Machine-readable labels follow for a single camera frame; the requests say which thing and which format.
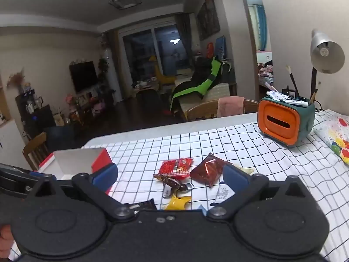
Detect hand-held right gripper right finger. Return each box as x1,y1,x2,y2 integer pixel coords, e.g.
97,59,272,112
207,165,312,220

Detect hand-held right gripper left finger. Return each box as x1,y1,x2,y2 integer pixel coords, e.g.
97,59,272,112
27,163,137,222

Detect beige snack packet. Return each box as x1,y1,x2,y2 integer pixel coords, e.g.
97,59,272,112
232,163,255,176

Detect light blue snack packet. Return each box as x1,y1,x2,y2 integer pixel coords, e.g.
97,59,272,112
197,183,235,214

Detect dark red snack packet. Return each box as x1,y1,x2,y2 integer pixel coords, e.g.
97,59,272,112
190,153,233,188

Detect red cardboard box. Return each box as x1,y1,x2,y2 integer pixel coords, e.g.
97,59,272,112
38,147,114,195

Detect silver black snack packet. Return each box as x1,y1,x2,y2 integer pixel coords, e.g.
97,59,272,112
125,199,158,212

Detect yellow snack packet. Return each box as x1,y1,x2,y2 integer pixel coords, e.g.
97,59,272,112
165,195,192,210

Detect brown candy wrapper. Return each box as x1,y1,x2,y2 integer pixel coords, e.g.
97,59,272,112
153,173,183,198

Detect person's left hand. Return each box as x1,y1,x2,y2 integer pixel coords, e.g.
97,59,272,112
0,224,14,257

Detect wooden chair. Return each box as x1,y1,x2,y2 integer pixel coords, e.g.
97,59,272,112
186,98,259,122
22,131,52,171

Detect blue jeans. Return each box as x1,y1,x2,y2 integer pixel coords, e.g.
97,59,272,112
43,125,75,155

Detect black cabinet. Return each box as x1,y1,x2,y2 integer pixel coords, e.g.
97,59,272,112
15,87,56,140

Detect orange green tissue box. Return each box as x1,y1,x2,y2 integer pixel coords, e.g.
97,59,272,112
257,95,316,148

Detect pink towel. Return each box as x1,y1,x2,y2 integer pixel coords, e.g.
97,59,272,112
217,96,245,117

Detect white marker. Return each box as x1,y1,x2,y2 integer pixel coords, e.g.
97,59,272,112
284,98,309,107
266,90,290,100

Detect coffee table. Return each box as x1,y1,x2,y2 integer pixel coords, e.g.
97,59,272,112
132,80,160,99

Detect white standing air conditioner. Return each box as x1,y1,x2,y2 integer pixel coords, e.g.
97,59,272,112
104,48,122,105

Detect green black jacket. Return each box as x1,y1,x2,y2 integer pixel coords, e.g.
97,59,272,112
169,56,233,113

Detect black television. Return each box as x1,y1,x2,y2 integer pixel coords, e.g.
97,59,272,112
69,60,98,93

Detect colourful dotted printed bag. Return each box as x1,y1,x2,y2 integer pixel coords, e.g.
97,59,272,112
313,109,349,165

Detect pile of clothes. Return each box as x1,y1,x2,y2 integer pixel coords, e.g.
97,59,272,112
257,63,274,88

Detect green potted plant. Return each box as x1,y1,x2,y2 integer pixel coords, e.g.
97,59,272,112
98,58,109,88

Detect black calligraphy brush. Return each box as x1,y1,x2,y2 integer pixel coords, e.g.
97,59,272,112
285,65,301,99

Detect yellow giraffe toy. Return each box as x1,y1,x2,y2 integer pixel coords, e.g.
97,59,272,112
149,56,175,86

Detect blue pillow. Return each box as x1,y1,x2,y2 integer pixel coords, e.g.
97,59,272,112
214,35,227,60

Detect silver desk lamp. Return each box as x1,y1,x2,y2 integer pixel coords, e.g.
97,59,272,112
310,28,346,101

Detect ceiling air vent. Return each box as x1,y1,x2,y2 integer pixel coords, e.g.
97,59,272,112
108,0,142,10

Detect wooden handled brush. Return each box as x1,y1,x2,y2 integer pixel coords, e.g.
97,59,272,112
309,81,321,106

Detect dark wall painting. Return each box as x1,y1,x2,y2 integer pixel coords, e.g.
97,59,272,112
196,0,221,41

